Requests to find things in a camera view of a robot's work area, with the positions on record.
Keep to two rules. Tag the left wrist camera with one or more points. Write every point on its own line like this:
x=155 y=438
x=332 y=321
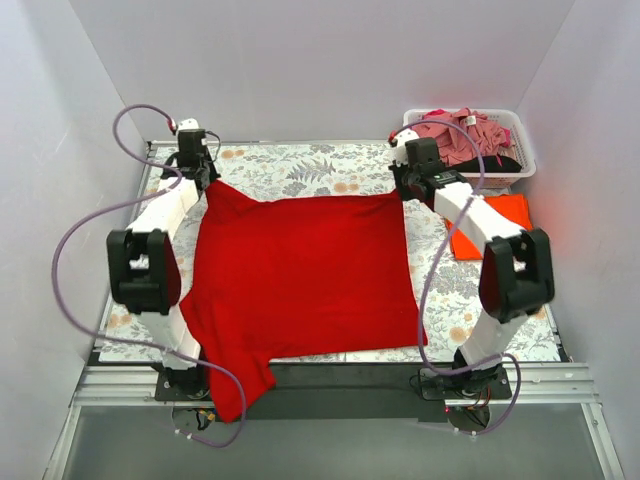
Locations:
x=182 y=125

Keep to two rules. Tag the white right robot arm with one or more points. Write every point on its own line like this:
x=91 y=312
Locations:
x=516 y=276

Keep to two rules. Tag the pink garments in basket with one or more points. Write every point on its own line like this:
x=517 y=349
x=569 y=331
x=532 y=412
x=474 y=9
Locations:
x=446 y=128

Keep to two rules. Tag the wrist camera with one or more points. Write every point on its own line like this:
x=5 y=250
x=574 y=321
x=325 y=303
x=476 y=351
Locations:
x=182 y=125
x=397 y=142

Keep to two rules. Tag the aluminium frame rail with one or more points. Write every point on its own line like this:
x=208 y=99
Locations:
x=116 y=429

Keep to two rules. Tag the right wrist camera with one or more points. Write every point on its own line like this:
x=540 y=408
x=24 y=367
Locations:
x=397 y=142

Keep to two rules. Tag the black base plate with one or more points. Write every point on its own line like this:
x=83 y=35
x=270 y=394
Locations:
x=332 y=391

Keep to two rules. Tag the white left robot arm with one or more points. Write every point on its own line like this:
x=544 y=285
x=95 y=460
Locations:
x=143 y=269

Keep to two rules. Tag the red t shirt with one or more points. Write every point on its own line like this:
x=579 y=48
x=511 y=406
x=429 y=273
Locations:
x=291 y=278

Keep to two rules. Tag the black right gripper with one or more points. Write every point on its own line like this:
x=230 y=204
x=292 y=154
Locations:
x=405 y=181

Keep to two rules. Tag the folded orange t shirt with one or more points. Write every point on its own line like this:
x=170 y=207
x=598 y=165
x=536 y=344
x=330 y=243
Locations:
x=505 y=216

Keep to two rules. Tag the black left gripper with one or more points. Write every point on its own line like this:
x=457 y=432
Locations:
x=201 y=175

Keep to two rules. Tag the white plastic laundry basket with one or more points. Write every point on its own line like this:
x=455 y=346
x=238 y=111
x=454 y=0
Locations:
x=520 y=148

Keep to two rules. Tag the black garment in basket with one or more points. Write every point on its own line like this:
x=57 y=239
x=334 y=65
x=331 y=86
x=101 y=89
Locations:
x=494 y=164

